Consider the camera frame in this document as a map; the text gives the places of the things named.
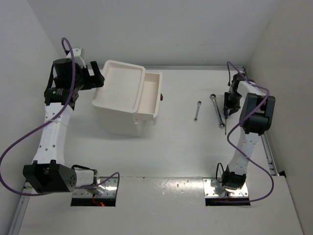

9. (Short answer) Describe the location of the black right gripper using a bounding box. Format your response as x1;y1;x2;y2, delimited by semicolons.
224;92;243;116

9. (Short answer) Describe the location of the blue handle screwdriver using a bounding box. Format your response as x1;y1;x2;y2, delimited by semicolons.
224;109;228;135

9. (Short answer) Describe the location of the white top drawer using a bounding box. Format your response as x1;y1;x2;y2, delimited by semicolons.
136;72;162;125

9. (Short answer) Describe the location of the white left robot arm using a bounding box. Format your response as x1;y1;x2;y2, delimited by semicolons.
23;58;105;194

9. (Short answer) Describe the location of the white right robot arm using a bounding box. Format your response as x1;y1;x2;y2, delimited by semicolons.
221;72;276;190

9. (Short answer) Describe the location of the long silver ratchet wrench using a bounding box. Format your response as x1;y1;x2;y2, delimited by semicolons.
210;94;225;129

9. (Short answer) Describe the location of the short silver wrench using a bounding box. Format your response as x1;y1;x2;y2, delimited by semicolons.
194;101;201;121

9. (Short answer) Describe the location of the white drawer cabinet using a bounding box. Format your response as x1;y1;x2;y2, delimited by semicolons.
92;60;146;137

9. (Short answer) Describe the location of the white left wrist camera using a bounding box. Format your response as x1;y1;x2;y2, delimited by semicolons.
71;47;87;68

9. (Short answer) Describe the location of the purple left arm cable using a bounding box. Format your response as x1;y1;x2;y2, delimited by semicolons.
0;37;120;198

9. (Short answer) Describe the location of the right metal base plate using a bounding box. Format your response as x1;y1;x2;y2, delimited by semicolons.
203;178;249;199

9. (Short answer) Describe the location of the metal base plate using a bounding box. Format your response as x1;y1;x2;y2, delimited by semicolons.
72;177;119;199
203;178;249;199

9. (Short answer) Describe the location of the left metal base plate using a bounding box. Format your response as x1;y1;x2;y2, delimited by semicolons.
72;177;119;199

